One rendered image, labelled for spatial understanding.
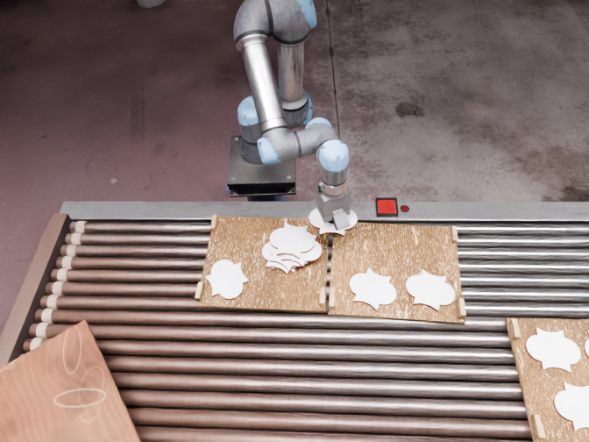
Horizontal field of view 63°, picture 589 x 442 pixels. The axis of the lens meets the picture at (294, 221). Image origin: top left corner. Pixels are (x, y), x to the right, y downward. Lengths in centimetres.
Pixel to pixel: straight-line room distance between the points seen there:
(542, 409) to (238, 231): 105
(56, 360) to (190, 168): 195
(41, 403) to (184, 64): 307
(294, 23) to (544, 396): 124
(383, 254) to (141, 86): 279
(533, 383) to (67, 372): 127
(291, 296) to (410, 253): 42
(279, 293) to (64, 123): 270
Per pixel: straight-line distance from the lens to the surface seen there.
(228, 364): 148
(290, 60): 157
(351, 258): 159
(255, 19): 143
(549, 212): 188
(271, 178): 179
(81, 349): 150
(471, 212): 179
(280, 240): 157
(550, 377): 155
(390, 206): 173
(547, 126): 364
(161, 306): 162
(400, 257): 161
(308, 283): 154
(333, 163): 125
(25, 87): 440
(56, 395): 148
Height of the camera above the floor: 229
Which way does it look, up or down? 54 degrees down
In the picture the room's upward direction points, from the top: 5 degrees counter-clockwise
